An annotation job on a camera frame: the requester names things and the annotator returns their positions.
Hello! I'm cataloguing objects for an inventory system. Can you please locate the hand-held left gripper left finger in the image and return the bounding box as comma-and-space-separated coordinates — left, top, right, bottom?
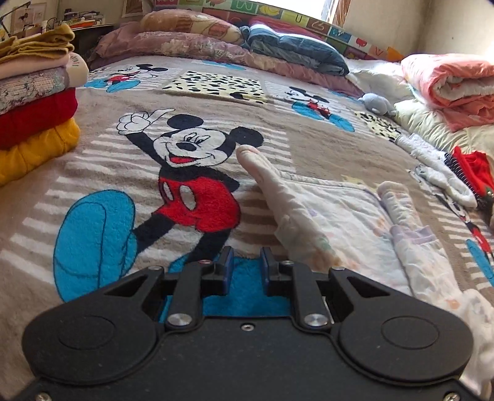
104, 247, 234, 332

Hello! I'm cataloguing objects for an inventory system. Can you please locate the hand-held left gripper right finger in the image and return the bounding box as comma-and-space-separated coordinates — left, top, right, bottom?
260, 247, 390, 332

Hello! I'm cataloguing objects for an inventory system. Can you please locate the cream floral pajama garment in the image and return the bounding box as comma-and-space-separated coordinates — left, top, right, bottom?
235, 144, 494, 386

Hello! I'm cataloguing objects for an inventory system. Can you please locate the printed cartoon blanket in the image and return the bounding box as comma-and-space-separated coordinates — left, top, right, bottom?
0, 54, 494, 386

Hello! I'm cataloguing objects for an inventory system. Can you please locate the white quilted garment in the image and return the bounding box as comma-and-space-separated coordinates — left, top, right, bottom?
399, 133, 479, 209

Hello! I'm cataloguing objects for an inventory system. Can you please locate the grey plush toy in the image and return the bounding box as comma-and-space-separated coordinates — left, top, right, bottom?
358, 93, 397, 117

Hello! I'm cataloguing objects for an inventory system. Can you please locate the cream quilt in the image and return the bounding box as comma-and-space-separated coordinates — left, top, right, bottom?
394, 98, 494, 163

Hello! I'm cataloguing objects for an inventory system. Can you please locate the white pillow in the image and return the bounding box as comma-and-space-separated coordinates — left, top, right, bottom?
345, 58, 415, 103

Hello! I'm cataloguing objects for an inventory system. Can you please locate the yellow folded sweater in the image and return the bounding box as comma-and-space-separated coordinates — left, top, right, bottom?
0, 118, 82, 188

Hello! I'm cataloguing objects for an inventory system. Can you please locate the blue folded quilt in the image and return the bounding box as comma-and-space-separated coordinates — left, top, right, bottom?
239, 24, 350, 76

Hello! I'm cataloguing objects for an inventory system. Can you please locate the mauve floral pillow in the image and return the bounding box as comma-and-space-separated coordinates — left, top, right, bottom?
89, 29, 363, 97

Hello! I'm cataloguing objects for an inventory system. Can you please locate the red and striped garment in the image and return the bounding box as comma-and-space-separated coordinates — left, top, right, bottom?
444, 147, 494, 211

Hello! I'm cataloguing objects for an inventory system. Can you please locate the red folded sweater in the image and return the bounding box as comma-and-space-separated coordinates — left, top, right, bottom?
0, 88, 78, 151

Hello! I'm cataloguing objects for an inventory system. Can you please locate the orange floral pillow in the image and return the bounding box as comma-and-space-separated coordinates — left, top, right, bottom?
140, 10, 245, 47

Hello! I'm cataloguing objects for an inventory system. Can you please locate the pink rolled quilt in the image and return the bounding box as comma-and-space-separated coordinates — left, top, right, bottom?
400, 54, 494, 132

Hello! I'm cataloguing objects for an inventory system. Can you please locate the colourful letter headboard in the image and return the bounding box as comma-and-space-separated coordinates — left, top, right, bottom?
154, 0, 404, 62

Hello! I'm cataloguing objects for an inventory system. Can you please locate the window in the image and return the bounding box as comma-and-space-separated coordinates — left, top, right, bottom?
266, 0, 333, 16

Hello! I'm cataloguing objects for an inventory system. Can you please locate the grey printed folded garment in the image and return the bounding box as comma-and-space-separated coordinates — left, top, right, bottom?
0, 67, 71, 115

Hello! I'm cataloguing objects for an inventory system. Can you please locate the brown side curtain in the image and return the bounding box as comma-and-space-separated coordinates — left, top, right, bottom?
328, 0, 350, 26

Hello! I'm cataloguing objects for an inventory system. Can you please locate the patterned curtain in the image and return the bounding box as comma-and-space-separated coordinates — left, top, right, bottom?
123, 0, 155, 18

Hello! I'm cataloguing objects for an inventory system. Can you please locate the mustard folded garment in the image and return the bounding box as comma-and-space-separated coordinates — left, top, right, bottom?
0, 24, 76, 64

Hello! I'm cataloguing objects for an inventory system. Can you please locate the cardboard picture box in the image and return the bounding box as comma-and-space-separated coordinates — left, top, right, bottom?
8, 2, 47, 35

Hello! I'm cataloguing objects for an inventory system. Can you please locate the black desk lamp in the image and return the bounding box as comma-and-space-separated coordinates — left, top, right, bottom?
0, 2, 31, 37

